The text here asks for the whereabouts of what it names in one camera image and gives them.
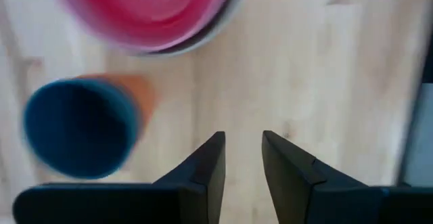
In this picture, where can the orange plastic cup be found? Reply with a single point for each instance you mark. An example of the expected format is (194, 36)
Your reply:
(143, 95)

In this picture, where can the pink plastic bowl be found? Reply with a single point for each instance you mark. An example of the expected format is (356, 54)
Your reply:
(152, 7)

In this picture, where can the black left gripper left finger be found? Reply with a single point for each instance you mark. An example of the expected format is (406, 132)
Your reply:
(135, 203)

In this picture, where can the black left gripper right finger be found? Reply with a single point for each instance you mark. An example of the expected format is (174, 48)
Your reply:
(321, 200)

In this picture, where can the blue plastic cup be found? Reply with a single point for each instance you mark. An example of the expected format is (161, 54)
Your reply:
(81, 129)

